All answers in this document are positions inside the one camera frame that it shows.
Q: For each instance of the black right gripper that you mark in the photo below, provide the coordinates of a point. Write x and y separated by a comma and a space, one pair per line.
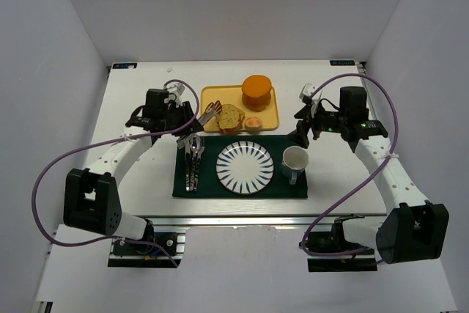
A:
313, 124

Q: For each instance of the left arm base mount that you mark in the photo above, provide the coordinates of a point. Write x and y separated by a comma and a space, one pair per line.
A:
170, 248

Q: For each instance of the aluminium table edge rail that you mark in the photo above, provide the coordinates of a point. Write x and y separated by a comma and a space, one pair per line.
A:
230, 221

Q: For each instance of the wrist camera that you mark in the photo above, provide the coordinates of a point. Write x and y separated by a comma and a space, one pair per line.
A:
175, 92
306, 93

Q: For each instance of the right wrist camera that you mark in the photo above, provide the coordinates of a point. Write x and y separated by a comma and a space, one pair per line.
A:
306, 93

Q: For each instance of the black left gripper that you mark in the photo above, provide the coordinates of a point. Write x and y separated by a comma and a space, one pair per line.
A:
186, 115

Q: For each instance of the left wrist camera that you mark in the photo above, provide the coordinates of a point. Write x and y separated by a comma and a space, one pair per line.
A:
175, 92

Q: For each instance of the knife with patterned handle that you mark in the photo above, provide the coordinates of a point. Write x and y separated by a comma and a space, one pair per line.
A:
188, 157

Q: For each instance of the yellow plastic tray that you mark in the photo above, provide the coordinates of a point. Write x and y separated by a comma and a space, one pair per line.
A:
232, 94

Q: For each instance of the right blue table label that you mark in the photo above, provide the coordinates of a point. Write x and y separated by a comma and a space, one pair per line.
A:
342, 62

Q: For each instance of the silver metal tongs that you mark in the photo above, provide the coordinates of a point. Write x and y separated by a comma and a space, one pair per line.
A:
211, 110

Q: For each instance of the orange round bread loaf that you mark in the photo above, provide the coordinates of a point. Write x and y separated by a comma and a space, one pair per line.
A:
256, 92

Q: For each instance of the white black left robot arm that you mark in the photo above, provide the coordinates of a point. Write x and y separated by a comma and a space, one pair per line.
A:
91, 198

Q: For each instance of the dark green placemat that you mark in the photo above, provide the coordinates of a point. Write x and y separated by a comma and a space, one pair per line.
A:
210, 187

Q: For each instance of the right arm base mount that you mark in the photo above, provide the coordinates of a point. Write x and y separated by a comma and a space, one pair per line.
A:
333, 254

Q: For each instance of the white blue striped plate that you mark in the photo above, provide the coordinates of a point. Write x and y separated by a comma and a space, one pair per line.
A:
244, 168

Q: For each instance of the bread slice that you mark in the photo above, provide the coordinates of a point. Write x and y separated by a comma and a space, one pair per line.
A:
236, 129
228, 117

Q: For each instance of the left blue table label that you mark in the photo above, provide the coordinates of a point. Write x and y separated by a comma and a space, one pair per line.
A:
124, 66

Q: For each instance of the white blue ceramic mug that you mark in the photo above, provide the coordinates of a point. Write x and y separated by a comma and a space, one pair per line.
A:
294, 161

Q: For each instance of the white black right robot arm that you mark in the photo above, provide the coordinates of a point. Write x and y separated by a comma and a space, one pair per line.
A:
414, 228

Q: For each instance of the blue table label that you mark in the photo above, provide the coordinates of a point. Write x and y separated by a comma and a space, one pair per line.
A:
124, 66
342, 62

